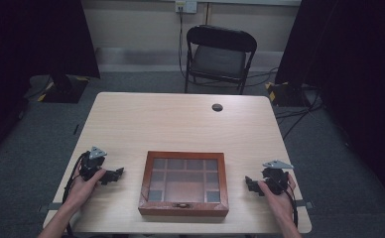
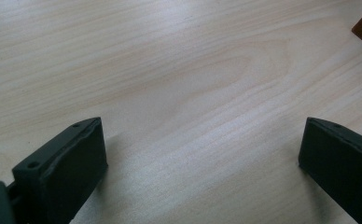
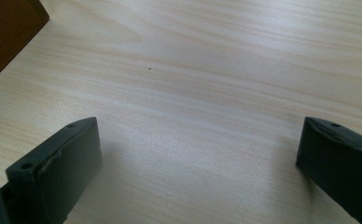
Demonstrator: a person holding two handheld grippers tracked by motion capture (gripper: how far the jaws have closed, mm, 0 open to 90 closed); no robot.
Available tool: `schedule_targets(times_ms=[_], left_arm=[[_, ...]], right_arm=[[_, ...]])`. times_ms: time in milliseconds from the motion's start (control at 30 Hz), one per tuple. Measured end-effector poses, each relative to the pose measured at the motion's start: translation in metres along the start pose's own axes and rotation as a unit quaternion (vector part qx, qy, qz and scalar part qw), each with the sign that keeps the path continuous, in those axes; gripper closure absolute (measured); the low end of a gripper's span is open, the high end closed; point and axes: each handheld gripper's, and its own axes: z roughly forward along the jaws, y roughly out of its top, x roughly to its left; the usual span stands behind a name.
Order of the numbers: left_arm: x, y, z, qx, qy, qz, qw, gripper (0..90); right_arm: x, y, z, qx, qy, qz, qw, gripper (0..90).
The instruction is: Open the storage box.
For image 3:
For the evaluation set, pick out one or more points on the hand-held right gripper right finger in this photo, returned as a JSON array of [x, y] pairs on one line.
[[344, 165]]

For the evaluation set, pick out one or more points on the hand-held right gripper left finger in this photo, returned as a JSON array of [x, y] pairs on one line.
[[58, 174]]

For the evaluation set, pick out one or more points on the brown wooden box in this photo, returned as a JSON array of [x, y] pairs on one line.
[[8, 34]]

